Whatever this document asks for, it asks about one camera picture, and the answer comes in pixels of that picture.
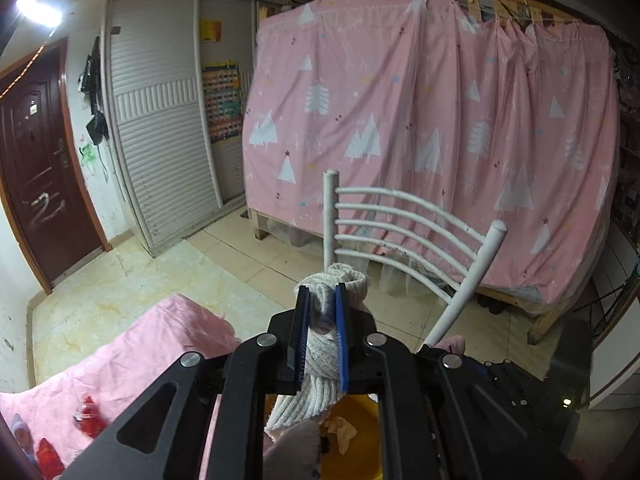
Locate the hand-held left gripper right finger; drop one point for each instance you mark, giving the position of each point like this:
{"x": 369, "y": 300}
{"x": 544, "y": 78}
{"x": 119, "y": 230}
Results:
{"x": 341, "y": 340}

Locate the white metal chair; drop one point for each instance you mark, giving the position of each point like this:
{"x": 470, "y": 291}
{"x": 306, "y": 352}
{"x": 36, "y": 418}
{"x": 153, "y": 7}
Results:
{"x": 330, "y": 210}

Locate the pink tree-print curtain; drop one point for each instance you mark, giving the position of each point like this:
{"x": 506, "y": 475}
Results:
{"x": 425, "y": 110}

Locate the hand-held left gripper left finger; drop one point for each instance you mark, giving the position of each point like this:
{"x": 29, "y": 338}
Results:
{"x": 302, "y": 330}

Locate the cluttered shelf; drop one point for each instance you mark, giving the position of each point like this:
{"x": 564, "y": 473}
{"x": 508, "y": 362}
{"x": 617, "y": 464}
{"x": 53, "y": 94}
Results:
{"x": 627, "y": 160}

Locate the dark brown door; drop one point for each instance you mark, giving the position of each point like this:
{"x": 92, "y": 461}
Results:
{"x": 40, "y": 170}

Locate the black hanging bag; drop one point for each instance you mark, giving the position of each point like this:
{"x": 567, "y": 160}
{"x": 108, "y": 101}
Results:
{"x": 96, "y": 125}

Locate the white knitted sock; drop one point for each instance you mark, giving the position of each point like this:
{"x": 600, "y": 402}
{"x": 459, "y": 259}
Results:
{"x": 322, "y": 360}

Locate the ceiling light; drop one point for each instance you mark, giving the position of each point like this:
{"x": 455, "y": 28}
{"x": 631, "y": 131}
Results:
{"x": 37, "y": 7}

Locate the dark shoes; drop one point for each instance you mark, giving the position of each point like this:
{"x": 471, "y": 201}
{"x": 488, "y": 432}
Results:
{"x": 492, "y": 304}

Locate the colourful grid poster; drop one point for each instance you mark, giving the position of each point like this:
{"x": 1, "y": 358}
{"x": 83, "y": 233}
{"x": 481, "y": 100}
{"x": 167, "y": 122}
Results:
{"x": 222, "y": 102}

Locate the yellow sticker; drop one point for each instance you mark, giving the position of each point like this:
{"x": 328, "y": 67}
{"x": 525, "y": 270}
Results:
{"x": 210, "y": 31}

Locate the yellow plastic bin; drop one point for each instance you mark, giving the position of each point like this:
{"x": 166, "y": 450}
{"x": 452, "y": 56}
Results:
{"x": 365, "y": 440}

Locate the crumpled tissue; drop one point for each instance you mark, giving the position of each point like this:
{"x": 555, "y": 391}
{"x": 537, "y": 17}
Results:
{"x": 342, "y": 432}

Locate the pink blanket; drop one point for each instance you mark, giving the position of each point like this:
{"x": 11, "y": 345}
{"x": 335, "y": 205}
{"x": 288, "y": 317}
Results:
{"x": 165, "y": 330}

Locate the white shutter-door wardrobe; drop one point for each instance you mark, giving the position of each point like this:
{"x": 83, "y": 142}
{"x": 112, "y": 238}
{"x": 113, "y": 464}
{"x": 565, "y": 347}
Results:
{"x": 160, "y": 160}

